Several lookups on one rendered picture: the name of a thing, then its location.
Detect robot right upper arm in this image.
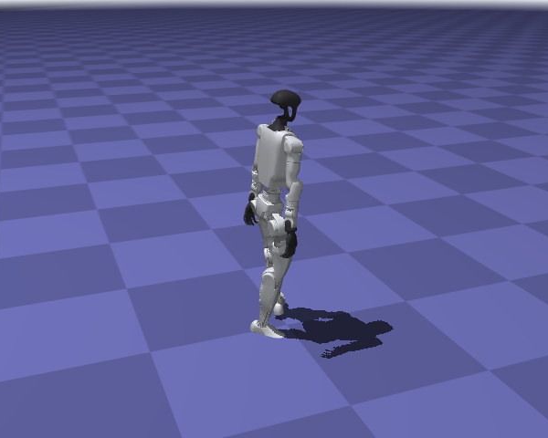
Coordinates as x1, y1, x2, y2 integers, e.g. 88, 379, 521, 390
284, 136, 303, 191

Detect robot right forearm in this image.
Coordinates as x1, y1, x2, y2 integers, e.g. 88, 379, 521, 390
283, 180, 303, 229

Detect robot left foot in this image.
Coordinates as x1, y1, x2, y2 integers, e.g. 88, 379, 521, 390
273, 292, 285, 316

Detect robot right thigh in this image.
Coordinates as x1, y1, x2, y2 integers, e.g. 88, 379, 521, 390
262, 212, 292, 285

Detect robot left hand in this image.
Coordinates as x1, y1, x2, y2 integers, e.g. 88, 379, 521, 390
244, 193, 257, 225

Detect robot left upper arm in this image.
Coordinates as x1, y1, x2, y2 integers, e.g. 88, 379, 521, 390
254, 124, 267, 169

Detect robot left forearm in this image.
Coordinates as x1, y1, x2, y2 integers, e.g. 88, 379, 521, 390
249, 164, 263, 199

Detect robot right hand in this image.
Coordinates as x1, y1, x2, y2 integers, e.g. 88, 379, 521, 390
280, 220, 297, 258

